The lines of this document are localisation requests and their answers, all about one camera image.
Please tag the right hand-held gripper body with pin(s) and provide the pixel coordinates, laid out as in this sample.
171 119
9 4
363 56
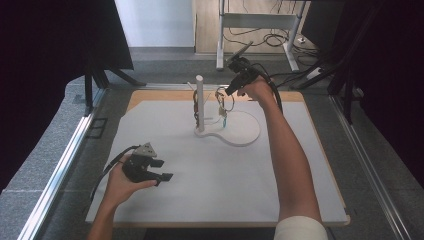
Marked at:
242 71

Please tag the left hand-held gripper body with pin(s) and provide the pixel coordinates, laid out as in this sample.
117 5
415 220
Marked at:
138 165

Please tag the white key stand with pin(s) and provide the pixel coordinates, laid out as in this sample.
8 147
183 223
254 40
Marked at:
200 100

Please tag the person's right hand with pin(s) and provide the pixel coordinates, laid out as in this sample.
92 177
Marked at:
258 90

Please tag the person's left hand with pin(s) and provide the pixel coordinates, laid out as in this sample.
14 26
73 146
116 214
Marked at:
120 188

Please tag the white table sheet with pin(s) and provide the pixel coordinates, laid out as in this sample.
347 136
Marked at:
213 180

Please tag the wooden board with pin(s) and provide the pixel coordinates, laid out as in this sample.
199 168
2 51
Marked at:
160 96

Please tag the white power strip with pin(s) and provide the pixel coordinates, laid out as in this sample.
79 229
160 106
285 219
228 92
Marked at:
315 73

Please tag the black tripod stand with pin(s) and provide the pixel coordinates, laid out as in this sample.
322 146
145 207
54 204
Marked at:
100 78
346 76

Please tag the black curtain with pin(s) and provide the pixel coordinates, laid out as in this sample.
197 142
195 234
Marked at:
393 66
40 66

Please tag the white sleeve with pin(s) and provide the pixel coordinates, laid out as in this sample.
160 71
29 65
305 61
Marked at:
300 230

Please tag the white metal desk frame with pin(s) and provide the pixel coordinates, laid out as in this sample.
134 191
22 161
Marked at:
256 20

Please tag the aluminium rail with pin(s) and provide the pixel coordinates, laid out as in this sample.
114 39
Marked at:
56 180
370 166

